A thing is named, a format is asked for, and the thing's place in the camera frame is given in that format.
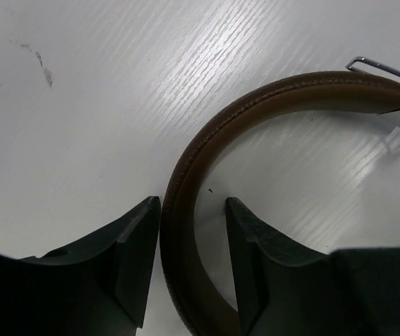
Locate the brown silver headphones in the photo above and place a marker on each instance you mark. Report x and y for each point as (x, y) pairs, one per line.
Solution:
(200, 306)

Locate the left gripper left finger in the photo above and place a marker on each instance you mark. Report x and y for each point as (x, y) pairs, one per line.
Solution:
(96, 285)

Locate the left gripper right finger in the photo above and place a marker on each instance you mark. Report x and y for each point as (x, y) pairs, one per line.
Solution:
(285, 288)

